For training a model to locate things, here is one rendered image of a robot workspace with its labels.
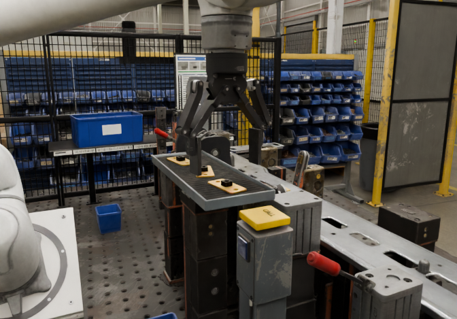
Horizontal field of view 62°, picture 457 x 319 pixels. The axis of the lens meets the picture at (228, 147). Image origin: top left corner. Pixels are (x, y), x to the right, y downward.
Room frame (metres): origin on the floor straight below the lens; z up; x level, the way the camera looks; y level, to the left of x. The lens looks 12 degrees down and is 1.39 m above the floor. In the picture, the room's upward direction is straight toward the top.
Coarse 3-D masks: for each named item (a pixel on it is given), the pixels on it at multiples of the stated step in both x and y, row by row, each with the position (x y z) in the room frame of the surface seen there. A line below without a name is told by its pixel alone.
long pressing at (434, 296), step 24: (240, 168) 1.42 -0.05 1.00; (264, 168) 1.43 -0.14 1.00; (336, 216) 0.94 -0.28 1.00; (336, 240) 0.80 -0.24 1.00; (384, 240) 0.80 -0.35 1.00; (408, 240) 0.81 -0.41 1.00; (360, 264) 0.69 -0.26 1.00; (384, 264) 0.69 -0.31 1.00; (432, 264) 0.69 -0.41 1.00; (456, 264) 0.70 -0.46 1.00; (432, 288) 0.61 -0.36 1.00; (432, 312) 0.55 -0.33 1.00; (456, 312) 0.54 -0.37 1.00
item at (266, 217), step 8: (256, 208) 0.59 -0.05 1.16; (264, 208) 0.59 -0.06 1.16; (272, 208) 0.59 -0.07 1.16; (240, 216) 0.57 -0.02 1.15; (248, 216) 0.55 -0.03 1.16; (256, 216) 0.55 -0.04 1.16; (264, 216) 0.55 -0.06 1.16; (272, 216) 0.55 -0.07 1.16; (280, 216) 0.55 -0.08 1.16; (288, 216) 0.55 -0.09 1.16; (256, 224) 0.53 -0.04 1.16; (264, 224) 0.53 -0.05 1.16; (272, 224) 0.54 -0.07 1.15; (280, 224) 0.54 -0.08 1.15
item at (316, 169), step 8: (312, 168) 1.26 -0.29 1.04; (320, 168) 1.27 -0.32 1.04; (304, 176) 1.24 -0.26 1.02; (312, 176) 1.25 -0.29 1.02; (320, 176) 1.26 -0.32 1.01; (304, 184) 1.24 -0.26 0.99; (312, 184) 1.25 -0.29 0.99; (320, 184) 1.27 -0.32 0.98; (312, 192) 1.25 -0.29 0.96; (320, 192) 1.27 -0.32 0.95
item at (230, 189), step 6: (216, 180) 0.73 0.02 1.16; (222, 180) 0.70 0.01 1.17; (228, 180) 0.70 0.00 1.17; (216, 186) 0.69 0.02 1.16; (222, 186) 0.69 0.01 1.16; (228, 186) 0.69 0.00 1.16; (234, 186) 0.69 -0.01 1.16; (240, 186) 0.69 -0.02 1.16; (228, 192) 0.66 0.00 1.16; (234, 192) 0.66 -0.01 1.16
